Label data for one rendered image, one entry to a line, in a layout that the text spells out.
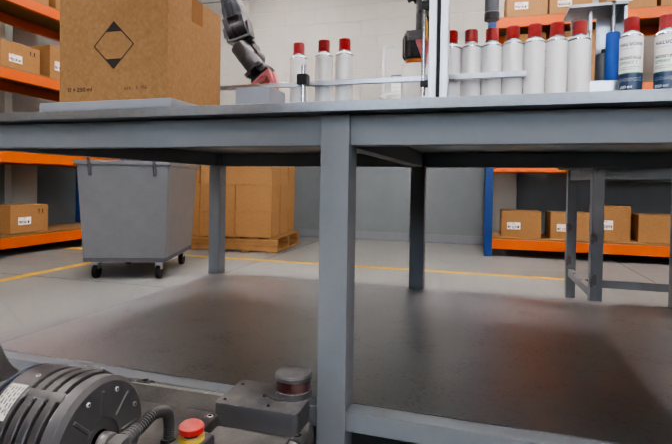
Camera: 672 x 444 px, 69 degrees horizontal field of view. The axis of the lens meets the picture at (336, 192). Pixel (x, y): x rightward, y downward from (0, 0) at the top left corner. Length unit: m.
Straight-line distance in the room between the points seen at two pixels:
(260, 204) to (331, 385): 3.74
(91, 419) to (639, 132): 0.92
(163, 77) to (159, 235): 2.39
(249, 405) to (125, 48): 0.82
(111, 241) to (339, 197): 2.78
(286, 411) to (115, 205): 2.80
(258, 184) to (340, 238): 3.75
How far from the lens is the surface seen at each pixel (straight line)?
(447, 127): 0.94
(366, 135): 0.96
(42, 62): 5.54
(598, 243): 2.52
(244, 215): 4.75
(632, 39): 1.41
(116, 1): 1.32
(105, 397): 0.75
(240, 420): 0.96
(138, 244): 3.56
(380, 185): 5.82
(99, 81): 1.30
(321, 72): 1.44
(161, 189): 3.46
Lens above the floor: 0.67
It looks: 1 degrees down
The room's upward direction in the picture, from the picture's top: 1 degrees clockwise
